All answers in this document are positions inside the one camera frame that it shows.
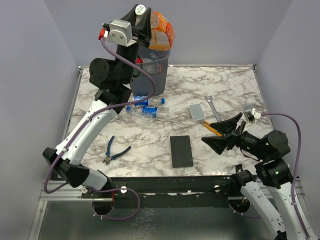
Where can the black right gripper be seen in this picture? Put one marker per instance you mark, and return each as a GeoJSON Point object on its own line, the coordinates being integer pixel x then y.
{"type": "Point", "coordinates": [219, 143]}

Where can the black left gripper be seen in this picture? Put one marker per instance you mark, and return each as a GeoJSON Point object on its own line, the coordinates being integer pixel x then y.
{"type": "Point", "coordinates": [142, 29]}

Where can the crushed orange plastic bottle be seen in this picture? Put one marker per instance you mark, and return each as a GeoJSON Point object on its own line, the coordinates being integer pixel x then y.
{"type": "Point", "coordinates": [162, 32]}

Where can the Starbucks latte bottle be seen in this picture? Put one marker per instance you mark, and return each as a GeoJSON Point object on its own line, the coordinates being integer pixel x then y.
{"type": "Point", "coordinates": [154, 56]}

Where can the red label clear bottle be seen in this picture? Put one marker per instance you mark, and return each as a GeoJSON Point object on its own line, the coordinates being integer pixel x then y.
{"type": "Point", "coordinates": [145, 64]}

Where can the small orange juice bottle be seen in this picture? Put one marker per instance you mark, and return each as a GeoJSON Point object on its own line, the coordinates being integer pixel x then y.
{"type": "Point", "coordinates": [159, 68]}

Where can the pepsi bottle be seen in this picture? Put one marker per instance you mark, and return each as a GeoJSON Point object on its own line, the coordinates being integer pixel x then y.
{"type": "Point", "coordinates": [151, 102]}
{"type": "Point", "coordinates": [152, 111]}

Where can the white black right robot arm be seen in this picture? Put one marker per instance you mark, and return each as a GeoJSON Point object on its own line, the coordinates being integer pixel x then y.
{"type": "Point", "coordinates": [284, 218]}

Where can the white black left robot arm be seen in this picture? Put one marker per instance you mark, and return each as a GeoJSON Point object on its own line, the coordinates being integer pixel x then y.
{"type": "Point", "coordinates": [111, 77]}

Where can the grey mesh waste bin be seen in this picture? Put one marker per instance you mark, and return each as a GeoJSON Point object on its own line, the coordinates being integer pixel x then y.
{"type": "Point", "coordinates": [140, 84]}

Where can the silver wrench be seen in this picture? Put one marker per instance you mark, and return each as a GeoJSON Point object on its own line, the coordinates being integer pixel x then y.
{"type": "Point", "coordinates": [209, 100]}

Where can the black block near centre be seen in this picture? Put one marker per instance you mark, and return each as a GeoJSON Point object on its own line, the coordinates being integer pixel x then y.
{"type": "Point", "coordinates": [181, 151]}

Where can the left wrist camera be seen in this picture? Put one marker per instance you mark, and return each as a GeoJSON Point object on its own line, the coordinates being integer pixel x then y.
{"type": "Point", "coordinates": [119, 32]}

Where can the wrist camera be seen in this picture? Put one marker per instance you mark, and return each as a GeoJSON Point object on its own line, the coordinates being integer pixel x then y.
{"type": "Point", "coordinates": [119, 32]}
{"type": "Point", "coordinates": [251, 116]}

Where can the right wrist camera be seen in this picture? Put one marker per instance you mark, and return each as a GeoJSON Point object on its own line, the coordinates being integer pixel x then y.
{"type": "Point", "coordinates": [251, 116]}

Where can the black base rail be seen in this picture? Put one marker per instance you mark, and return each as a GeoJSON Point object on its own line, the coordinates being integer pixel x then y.
{"type": "Point", "coordinates": [162, 192]}

